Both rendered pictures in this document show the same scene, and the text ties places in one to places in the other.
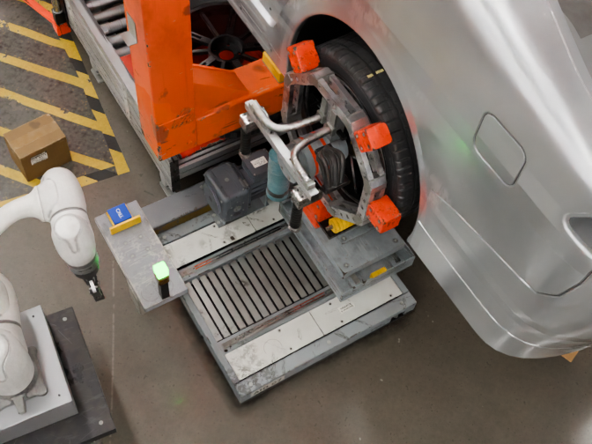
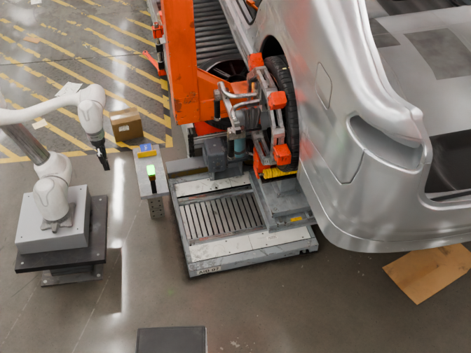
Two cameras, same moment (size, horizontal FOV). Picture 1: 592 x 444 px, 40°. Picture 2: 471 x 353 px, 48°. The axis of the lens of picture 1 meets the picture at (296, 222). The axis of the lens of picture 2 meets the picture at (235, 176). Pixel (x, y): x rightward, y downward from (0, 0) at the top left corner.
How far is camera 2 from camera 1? 1.04 m
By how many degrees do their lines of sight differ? 19
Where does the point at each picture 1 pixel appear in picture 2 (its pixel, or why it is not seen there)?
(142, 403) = (133, 264)
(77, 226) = (90, 105)
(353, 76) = (275, 68)
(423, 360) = (314, 281)
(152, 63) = (172, 54)
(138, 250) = not seen: hidden behind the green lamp
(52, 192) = (87, 92)
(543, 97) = (340, 45)
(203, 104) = (205, 93)
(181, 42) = (188, 45)
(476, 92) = (314, 51)
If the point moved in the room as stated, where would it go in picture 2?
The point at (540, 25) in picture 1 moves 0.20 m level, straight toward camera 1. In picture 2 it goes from (348, 8) to (318, 28)
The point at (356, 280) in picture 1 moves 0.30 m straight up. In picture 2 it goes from (280, 220) to (283, 188)
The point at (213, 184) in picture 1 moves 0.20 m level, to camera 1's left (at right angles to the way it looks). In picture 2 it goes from (206, 146) to (179, 138)
